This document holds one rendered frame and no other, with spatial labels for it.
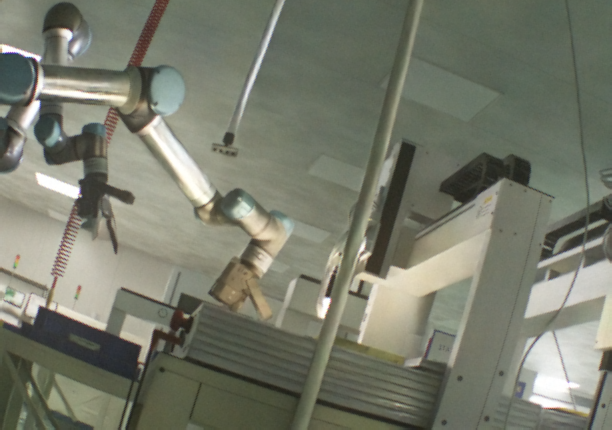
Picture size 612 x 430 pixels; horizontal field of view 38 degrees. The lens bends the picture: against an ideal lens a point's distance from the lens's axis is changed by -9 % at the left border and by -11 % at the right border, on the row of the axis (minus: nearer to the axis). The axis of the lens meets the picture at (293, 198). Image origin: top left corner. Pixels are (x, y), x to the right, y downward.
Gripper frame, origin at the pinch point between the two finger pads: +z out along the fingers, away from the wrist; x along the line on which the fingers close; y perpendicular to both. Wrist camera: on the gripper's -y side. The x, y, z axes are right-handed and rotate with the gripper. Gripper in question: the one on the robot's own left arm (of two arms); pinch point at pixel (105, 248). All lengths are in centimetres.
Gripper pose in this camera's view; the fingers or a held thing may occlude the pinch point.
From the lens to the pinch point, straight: 262.5
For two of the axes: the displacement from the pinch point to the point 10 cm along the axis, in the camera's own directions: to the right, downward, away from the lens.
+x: -2.3, -2.7, -9.3
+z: 1.2, 9.4, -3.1
